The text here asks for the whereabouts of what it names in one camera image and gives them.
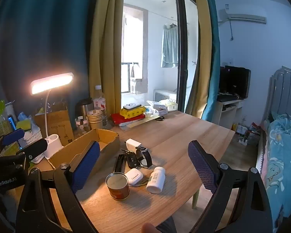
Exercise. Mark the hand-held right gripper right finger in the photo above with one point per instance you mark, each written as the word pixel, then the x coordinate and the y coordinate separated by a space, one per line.
pixel 201 167

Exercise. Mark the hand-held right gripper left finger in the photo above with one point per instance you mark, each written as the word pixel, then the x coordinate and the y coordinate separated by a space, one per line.
pixel 85 167

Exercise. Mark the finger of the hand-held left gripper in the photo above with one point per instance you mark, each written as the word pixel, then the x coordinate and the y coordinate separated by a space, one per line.
pixel 13 136
pixel 36 148

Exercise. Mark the black flashlight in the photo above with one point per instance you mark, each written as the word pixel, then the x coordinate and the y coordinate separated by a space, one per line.
pixel 118 163

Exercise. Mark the brown cardboard box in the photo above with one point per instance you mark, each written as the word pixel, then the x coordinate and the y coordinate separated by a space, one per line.
pixel 108 138

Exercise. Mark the red tin can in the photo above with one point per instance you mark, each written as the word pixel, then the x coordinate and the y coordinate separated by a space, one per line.
pixel 117 187

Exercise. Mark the black car key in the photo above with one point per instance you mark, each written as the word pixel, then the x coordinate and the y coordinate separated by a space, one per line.
pixel 131 160

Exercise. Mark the white pill bottle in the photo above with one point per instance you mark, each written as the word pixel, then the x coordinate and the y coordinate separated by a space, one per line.
pixel 156 179

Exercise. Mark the white earbuds case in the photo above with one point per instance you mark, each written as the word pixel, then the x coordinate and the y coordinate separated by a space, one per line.
pixel 134 176

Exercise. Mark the white charger plug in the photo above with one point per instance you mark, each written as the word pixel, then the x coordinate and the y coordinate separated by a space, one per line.
pixel 133 143

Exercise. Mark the person's right hand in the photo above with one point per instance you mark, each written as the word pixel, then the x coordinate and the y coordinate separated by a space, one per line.
pixel 149 228

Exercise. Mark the white plastic basket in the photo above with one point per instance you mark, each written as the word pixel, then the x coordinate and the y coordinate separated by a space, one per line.
pixel 36 134

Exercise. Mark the yellow sponge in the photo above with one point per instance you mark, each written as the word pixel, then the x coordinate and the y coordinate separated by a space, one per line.
pixel 24 125

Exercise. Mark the white blue packet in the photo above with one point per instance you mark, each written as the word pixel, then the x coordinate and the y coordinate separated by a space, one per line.
pixel 25 116

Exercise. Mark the printed cardboard lamp box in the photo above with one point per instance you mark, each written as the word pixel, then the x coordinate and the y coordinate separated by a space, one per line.
pixel 60 123

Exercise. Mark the clear glass with stickers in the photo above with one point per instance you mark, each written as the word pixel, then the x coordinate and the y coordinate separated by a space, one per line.
pixel 82 126

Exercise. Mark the clear plastic bag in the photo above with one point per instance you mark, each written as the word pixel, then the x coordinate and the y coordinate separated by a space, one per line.
pixel 53 105

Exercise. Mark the stack of paper cups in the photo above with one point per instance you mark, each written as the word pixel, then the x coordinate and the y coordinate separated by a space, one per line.
pixel 95 120

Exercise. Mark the white power strip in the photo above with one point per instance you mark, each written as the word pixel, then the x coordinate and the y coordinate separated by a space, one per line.
pixel 243 141

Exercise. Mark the red book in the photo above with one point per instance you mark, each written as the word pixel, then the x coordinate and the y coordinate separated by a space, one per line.
pixel 117 119

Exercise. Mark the steel thermos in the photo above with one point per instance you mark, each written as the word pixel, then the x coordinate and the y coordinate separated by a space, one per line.
pixel 83 106

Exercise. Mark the white computer desk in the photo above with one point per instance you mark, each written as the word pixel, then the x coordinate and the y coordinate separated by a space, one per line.
pixel 226 111

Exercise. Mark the black scissors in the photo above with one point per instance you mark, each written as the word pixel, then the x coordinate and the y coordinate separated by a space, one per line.
pixel 160 119

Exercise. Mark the clear water bottle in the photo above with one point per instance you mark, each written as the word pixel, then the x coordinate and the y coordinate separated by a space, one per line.
pixel 100 103

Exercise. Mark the white desk lamp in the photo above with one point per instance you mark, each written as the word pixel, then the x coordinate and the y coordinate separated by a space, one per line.
pixel 52 82

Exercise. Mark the clear document folder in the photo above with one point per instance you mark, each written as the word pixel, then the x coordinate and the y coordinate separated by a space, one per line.
pixel 140 122

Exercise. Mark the yellow wipes pack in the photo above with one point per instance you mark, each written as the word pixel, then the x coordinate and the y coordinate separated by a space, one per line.
pixel 132 112

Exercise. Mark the white power bank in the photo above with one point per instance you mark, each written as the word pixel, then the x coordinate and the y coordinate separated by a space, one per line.
pixel 132 106

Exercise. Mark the white appliance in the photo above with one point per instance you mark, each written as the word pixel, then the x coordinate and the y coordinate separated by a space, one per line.
pixel 163 94

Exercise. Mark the teal printed blanket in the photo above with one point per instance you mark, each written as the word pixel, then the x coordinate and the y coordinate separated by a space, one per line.
pixel 283 155

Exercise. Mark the black monitor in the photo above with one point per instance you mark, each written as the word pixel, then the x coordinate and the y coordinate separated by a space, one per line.
pixel 235 81

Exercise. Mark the yellow curtain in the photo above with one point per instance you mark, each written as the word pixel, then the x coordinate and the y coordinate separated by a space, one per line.
pixel 106 53
pixel 203 65

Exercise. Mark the teal curtain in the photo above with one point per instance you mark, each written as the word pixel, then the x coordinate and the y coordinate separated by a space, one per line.
pixel 214 65
pixel 38 29

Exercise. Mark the grey bed headboard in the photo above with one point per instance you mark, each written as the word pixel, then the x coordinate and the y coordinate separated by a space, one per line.
pixel 285 92

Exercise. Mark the hanging pale green garment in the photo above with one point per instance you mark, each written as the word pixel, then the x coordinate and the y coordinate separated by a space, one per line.
pixel 169 46

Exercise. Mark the white air conditioner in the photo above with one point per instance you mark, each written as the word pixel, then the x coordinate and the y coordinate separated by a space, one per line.
pixel 245 17

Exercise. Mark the black sliding door frame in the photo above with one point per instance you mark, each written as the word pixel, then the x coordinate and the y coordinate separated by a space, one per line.
pixel 180 41

